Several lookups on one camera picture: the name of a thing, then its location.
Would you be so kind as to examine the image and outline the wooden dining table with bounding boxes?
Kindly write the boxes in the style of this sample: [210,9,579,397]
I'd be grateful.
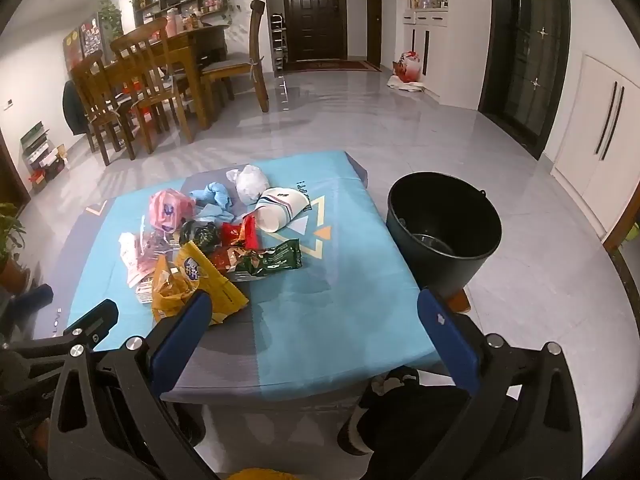
[107,26,227,130]

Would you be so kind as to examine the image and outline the blue patterned floor mat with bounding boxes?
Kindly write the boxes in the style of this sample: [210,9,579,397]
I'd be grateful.
[53,151,438,404]

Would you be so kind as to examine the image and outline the metal step rack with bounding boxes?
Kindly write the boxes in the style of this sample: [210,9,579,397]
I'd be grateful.
[270,13,288,74]

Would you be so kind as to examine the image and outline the light blue face mask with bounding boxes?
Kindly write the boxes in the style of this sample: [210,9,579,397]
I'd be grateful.
[194,204,234,226]

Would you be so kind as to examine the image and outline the dark green wrapper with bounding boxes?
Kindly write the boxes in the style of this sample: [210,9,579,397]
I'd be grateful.
[179,219,221,255]

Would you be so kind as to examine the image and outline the wooden chair by door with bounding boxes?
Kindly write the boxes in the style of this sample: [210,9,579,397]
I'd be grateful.
[201,0,269,113]

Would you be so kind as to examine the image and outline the white built-in cabinet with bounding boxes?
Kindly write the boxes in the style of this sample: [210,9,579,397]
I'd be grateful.
[400,0,491,110]

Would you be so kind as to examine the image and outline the wooden chair front middle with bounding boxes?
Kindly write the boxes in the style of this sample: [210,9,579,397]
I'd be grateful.
[111,18,194,154]

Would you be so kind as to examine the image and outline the white plastic bag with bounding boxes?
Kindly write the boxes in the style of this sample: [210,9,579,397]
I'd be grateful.
[226,165,271,205]

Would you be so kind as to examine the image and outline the wooden chair front left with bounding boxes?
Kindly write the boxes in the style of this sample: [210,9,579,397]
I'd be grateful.
[70,50,136,166]

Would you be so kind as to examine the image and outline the black plastic trash bucket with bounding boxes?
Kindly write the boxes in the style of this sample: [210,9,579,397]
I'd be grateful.
[386,172,502,300]

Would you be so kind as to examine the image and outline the clear printed plastic bag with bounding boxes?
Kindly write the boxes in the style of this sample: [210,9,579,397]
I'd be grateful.
[118,216,176,288]

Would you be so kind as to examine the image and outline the red snack wrapper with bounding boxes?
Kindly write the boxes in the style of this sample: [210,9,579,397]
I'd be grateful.
[219,214,260,250]

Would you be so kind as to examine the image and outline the red gift bag on floor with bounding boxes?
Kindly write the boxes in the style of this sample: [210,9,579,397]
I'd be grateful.
[393,51,422,84]

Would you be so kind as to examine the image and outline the white wardrobe doors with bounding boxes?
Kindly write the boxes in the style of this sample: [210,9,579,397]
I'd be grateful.
[551,55,639,240]

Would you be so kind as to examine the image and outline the light blue twisted cloth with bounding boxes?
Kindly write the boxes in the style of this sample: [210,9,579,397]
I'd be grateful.
[189,182,232,210]

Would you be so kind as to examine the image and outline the green red snack packet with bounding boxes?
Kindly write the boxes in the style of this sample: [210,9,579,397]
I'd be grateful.
[209,240,303,283]

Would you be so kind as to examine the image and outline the stack of boxes by wall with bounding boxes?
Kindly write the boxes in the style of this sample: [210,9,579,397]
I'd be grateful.
[21,122,66,194]

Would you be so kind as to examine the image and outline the black glass door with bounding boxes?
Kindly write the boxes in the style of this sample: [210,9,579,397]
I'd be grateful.
[480,0,570,158]

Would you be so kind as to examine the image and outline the potted green plant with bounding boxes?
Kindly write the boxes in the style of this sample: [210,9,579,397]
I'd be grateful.
[0,203,32,296]

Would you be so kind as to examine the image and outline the yellow snack bag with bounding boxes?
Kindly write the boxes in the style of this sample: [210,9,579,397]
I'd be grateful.
[152,242,248,326]

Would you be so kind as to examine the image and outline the striped white paper cup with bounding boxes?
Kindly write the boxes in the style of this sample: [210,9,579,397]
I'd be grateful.
[254,188,310,233]

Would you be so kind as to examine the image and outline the pink plastic bag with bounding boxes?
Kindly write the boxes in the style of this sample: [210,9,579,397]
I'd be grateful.
[148,188,195,233]

